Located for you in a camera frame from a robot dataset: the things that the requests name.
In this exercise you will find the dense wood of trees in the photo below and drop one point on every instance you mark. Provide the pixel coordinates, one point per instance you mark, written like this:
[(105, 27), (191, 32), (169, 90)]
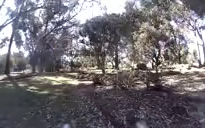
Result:
[(103, 43)]

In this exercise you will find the dry patchy grass ground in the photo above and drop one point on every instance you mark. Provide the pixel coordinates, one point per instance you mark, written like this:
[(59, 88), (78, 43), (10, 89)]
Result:
[(56, 103)]

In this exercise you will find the robot's own part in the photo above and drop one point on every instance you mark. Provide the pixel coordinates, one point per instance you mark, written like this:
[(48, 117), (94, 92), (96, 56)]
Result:
[(66, 126), (141, 125)]

